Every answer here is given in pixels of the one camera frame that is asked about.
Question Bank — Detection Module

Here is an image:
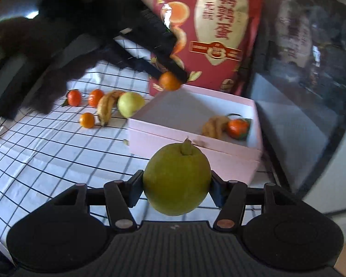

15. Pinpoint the large yellow-brown banana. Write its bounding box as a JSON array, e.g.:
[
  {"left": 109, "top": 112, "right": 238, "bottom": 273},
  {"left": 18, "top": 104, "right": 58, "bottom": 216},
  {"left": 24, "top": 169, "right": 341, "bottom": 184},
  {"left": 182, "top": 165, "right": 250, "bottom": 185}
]
[{"left": 96, "top": 90, "right": 126, "bottom": 127}]

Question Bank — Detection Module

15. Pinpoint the red snack bag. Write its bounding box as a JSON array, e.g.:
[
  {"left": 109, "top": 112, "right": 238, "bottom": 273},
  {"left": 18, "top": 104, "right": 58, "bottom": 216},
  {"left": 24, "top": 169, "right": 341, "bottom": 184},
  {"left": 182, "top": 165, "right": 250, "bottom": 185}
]
[{"left": 148, "top": 0, "right": 266, "bottom": 97}]

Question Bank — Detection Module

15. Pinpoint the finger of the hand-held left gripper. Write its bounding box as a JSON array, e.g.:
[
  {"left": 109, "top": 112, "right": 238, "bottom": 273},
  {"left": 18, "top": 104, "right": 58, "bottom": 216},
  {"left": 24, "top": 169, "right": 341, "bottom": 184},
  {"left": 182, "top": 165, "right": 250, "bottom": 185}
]
[
  {"left": 151, "top": 50, "right": 189, "bottom": 82},
  {"left": 99, "top": 38, "right": 162, "bottom": 79}
]

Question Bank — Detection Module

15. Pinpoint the glass-sided computer case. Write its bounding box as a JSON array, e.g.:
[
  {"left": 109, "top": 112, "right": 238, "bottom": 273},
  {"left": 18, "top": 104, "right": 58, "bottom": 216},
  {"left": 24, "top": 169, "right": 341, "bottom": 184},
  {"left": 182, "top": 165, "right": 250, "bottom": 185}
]
[{"left": 242, "top": 0, "right": 346, "bottom": 217}]

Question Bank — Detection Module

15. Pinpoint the pink box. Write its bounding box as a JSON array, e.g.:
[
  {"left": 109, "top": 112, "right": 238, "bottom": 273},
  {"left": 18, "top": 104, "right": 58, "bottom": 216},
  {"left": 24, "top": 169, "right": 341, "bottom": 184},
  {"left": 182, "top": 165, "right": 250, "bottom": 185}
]
[{"left": 127, "top": 84, "right": 263, "bottom": 186}]

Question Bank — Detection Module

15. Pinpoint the white checked tablecloth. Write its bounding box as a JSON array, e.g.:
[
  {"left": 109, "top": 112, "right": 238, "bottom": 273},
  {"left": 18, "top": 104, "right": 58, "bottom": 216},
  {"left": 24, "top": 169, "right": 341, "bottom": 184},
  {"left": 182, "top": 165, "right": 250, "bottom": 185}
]
[{"left": 0, "top": 59, "right": 277, "bottom": 254}]

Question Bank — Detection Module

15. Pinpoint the green apple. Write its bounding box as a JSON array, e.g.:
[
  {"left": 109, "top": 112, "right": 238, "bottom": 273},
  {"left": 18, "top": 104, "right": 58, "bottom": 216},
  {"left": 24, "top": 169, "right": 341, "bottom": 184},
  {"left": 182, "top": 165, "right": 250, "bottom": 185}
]
[{"left": 117, "top": 92, "right": 146, "bottom": 119}]

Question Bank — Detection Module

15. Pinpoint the large green pear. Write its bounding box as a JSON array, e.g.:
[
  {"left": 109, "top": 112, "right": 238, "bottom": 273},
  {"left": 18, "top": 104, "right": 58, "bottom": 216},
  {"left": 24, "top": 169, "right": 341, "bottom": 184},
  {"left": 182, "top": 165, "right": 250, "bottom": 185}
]
[{"left": 142, "top": 139, "right": 212, "bottom": 216}]

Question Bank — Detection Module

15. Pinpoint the small brown banana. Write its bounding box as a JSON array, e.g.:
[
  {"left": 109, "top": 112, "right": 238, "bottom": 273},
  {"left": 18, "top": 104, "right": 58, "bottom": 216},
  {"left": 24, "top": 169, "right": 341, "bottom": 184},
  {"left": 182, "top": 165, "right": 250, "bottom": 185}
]
[{"left": 202, "top": 115, "right": 230, "bottom": 139}]

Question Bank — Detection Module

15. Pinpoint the leafless tangerine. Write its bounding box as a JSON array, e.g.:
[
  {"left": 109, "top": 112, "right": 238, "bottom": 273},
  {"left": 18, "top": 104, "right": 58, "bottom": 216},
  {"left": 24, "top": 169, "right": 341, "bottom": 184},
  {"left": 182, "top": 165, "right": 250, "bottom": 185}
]
[{"left": 88, "top": 89, "right": 105, "bottom": 108}]

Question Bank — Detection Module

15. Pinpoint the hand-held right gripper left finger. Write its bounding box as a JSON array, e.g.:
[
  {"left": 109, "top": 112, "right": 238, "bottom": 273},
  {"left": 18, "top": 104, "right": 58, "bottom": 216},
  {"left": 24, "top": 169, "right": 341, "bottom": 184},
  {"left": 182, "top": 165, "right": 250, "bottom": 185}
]
[{"left": 53, "top": 170, "right": 146, "bottom": 231}]

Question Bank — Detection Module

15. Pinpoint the person's left forearm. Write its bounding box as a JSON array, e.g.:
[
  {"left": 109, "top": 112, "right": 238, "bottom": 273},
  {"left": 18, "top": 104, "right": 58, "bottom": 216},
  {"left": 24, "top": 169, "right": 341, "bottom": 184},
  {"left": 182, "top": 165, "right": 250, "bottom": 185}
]
[{"left": 0, "top": 0, "right": 150, "bottom": 120}]

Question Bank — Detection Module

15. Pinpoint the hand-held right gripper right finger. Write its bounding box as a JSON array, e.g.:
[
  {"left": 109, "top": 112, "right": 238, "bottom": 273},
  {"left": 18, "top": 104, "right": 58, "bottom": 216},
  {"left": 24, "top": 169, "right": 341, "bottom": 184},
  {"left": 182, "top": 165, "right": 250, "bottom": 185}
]
[{"left": 209, "top": 170, "right": 295, "bottom": 230}]

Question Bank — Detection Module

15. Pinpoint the small tangerine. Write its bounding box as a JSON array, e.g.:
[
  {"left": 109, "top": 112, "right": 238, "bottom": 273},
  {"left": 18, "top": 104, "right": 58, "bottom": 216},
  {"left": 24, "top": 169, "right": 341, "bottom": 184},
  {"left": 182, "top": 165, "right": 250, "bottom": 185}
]
[
  {"left": 158, "top": 72, "right": 182, "bottom": 92},
  {"left": 80, "top": 112, "right": 95, "bottom": 129}
]

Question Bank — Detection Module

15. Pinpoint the large leafy tangerine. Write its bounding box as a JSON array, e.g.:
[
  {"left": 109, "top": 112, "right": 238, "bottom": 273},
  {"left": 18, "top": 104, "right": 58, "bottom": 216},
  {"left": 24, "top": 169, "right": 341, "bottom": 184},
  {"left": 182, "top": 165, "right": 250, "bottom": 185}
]
[{"left": 226, "top": 113, "right": 252, "bottom": 140}]

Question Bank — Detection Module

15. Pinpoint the tangerine with one leaf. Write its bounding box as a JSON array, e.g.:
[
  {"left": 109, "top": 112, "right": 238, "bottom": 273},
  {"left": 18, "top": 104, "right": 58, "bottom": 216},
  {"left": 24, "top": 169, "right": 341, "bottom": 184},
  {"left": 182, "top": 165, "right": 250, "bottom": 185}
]
[{"left": 62, "top": 89, "right": 83, "bottom": 107}]

